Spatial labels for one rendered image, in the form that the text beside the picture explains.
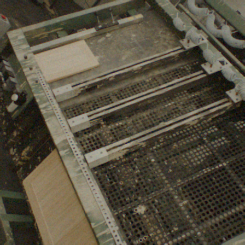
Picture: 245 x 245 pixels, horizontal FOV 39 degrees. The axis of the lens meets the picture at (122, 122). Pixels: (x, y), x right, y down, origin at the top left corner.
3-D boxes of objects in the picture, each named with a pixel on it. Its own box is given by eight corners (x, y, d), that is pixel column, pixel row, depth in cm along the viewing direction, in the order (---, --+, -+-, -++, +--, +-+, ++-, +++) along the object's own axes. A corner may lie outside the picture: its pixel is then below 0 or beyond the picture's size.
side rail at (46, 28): (23, 39, 288) (20, 28, 279) (142, 3, 316) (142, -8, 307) (25, 43, 285) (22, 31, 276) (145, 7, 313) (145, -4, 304)
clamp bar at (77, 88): (52, 94, 241) (46, 69, 222) (198, 44, 271) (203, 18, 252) (57, 104, 235) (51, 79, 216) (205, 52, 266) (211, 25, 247)
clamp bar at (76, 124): (67, 124, 225) (62, 99, 206) (220, 67, 255) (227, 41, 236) (73, 135, 219) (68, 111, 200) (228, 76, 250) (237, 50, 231)
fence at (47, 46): (30, 51, 269) (29, 47, 266) (140, 17, 294) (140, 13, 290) (33, 55, 267) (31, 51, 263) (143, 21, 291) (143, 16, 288)
